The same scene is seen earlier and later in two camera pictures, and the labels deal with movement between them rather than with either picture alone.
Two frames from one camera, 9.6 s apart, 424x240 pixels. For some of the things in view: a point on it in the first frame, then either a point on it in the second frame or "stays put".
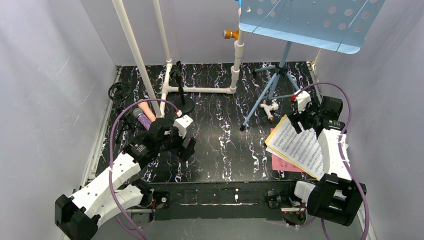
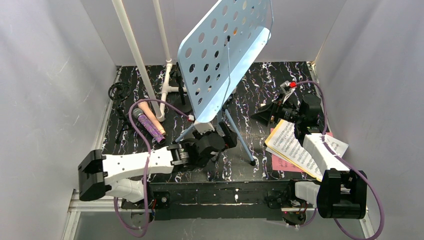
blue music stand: x=339 y=25 -> x=224 y=38
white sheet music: x=273 y=152 stays put
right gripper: x=298 y=118 -> x=274 y=112
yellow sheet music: x=302 y=150 stays put
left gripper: x=185 y=145 -> x=226 y=138
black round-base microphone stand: x=184 y=104 stays put
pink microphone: x=147 y=110 stays put
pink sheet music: x=279 y=164 stays put
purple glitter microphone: x=139 y=113 stays put
